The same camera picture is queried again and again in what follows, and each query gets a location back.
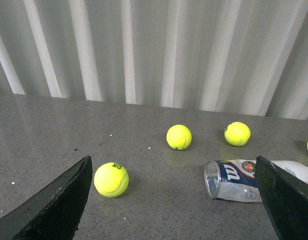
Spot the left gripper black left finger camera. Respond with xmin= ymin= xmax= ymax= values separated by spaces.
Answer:
xmin=0 ymin=155 xmax=92 ymax=240

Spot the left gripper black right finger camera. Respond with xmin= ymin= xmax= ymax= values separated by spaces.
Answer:
xmin=255 ymin=156 xmax=308 ymax=240

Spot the clear Wilson tennis can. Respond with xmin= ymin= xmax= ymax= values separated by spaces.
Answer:
xmin=204 ymin=159 xmax=308 ymax=203

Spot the near left tennis ball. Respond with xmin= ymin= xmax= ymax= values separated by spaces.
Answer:
xmin=94 ymin=162 xmax=129 ymax=198

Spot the middle tennis ball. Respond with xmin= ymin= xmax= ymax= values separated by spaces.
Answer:
xmin=166 ymin=124 xmax=192 ymax=150

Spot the white pleated curtain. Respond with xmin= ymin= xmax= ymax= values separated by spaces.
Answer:
xmin=0 ymin=0 xmax=308 ymax=120

